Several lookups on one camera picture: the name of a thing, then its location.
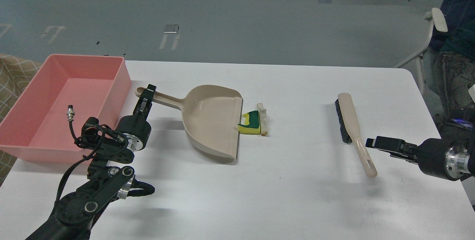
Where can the beige hand brush black bristles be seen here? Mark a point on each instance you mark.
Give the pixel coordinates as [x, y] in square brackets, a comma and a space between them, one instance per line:
[350, 131]

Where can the seated person in dark clothes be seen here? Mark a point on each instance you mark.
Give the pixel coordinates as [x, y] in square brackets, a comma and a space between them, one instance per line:
[453, 66]

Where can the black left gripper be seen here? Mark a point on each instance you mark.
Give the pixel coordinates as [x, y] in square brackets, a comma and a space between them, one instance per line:
[136, 127]

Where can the beige plastic dustpan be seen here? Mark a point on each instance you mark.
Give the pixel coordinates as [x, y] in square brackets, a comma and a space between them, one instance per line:
[210, 115]

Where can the white chair with armrest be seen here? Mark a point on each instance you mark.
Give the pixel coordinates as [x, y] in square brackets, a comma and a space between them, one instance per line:
[436, 22]

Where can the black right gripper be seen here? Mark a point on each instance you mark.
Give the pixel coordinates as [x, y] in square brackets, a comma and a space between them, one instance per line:
[430, 156]

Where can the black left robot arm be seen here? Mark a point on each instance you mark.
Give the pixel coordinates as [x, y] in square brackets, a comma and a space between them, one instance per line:
[110, 176]

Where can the grey floor plate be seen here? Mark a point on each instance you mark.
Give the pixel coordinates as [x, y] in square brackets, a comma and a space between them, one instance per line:
[171, 29]

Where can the yellow green sponge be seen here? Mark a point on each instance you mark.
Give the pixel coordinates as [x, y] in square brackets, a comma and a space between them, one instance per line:
[251, 124]

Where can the white bread slice piece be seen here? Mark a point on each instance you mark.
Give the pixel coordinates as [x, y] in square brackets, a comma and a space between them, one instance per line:
[263, 119]

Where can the beige checkered cloth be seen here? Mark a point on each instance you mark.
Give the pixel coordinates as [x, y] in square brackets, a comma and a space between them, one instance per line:
[15, 74]

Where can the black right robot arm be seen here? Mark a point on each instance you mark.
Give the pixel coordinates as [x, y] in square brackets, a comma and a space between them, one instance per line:
[461, 157]

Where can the pink plastic bin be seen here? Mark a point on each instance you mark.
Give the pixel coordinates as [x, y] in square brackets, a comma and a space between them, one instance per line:
[37, 129]

